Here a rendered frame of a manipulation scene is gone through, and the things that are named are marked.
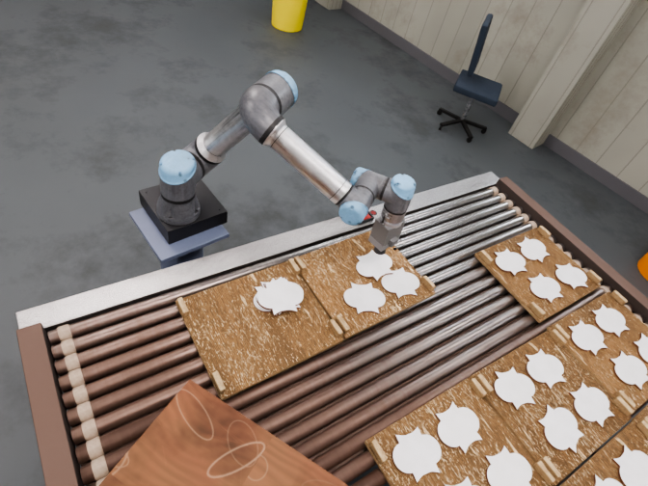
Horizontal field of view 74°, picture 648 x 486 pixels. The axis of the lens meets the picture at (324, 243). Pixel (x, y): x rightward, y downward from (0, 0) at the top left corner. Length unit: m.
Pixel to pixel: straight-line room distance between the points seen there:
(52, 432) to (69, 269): 1.60
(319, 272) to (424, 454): 0.65
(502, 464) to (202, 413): 0.82
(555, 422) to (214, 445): 1.00
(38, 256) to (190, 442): 1.96
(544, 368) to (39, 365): 1.50
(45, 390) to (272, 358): 0.58
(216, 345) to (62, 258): 1.66
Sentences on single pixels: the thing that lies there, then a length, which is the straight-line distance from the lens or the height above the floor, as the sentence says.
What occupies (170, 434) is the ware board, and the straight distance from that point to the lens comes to 1.13.
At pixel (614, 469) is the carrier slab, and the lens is 1.64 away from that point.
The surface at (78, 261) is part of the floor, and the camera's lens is 2.80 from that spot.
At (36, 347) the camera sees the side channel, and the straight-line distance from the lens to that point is 1.40.
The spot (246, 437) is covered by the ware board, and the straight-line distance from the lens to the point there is 1.12.
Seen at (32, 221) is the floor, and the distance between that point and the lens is 3.09.
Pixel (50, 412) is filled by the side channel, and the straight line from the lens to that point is 1.30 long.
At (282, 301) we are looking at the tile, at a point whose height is 0.97.
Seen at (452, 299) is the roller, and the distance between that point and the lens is 1.66.
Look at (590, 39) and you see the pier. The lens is 4.56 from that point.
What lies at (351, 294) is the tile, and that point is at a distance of 1.48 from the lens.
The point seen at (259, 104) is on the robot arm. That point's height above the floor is 1.48.
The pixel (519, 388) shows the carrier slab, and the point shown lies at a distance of 1.55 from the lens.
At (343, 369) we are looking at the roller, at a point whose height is 0.92.
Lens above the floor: 2.11
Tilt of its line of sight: 47 degrees down
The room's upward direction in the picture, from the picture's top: 17 degrees clockwise
